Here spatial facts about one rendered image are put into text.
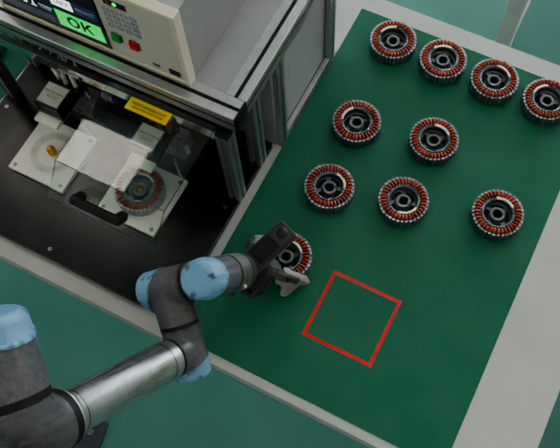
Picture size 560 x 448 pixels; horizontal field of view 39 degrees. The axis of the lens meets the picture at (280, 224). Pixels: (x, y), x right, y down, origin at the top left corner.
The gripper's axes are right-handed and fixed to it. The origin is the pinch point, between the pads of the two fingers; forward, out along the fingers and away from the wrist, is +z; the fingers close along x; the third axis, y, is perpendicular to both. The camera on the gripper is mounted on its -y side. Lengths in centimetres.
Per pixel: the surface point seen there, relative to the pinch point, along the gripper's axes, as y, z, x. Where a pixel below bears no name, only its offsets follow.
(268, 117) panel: -20.6, -0.4, -22.6
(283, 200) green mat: -6.8, 6.3, -10.8
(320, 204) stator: -12.3, 5.5, -3.1
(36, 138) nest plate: 17, -13, -62
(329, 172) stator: -18.0, 9.7, -7.3
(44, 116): 8, -19, -59
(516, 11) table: -74, 91, -18
